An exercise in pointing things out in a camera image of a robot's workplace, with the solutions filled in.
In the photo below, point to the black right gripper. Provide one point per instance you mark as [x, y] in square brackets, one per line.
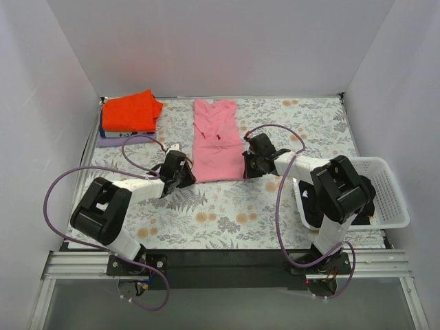
[250, 166]

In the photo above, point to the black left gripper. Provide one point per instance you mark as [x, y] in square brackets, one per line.
[185, 172]

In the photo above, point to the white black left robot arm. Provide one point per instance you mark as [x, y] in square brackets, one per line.
[101, 212]

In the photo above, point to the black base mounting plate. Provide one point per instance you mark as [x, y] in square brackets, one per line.
[218, 269]

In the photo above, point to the floral patterned table mat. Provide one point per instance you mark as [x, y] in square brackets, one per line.
[227, 214]

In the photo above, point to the pink polo shirt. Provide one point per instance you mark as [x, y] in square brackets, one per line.
[217, 149]

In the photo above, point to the folded lavender shirt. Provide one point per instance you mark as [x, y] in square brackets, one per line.
[104, 142]

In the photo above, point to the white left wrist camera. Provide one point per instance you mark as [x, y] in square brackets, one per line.
[174, 147]

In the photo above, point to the aluminium front frame rail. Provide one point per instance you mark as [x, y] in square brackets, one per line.
[94, 265]

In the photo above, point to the white plastic laundry basket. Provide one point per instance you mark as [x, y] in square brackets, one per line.
[390, 207]

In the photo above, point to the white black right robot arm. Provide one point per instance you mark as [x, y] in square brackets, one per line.
[340, 190]

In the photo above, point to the black shirt in basket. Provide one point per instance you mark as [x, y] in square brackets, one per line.
[314, 215]

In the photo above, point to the folded orange shirt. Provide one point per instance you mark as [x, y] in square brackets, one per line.
[138, 112]

